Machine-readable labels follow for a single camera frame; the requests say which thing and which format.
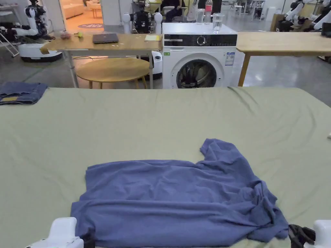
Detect rectangular wooden table with laptop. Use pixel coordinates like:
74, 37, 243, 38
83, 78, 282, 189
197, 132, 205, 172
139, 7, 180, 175
40, 31, 163, 88

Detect long bare wooden table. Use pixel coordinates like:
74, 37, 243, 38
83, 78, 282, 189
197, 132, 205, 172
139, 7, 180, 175
236, 31, 331, 87

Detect white and black wheeled robot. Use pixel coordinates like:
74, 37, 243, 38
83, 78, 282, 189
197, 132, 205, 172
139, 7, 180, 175
0, 0, 63, 63

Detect round wooden table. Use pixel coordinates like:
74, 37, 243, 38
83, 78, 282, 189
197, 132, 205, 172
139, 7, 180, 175
76, 57, 150, 89

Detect blue shirt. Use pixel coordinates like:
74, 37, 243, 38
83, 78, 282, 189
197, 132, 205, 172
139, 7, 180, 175
70, 138, 289, 248

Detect bed with pale green sheet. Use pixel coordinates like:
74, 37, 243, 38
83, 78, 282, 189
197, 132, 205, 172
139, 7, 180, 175
0, 86, 331, 248

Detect black robot with white shoulders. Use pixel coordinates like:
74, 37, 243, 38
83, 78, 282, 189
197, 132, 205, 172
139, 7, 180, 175
121, 0, 163, 79

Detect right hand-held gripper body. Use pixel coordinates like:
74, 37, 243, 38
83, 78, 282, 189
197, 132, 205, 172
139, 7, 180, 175
311, 219, 331, 248

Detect white washing machine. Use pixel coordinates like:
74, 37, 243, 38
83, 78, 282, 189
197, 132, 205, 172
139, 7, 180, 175
162, 0, 238, 89

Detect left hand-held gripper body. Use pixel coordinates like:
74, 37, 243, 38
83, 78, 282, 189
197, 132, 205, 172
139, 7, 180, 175
24, 217, 95, 248

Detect white robot with black joints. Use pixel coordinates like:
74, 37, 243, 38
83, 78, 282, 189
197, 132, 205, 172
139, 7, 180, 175
277, 0, 331, 33

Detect folded blue jeans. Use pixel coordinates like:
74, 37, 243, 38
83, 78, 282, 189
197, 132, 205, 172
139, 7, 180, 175
0, 82, 49, 106

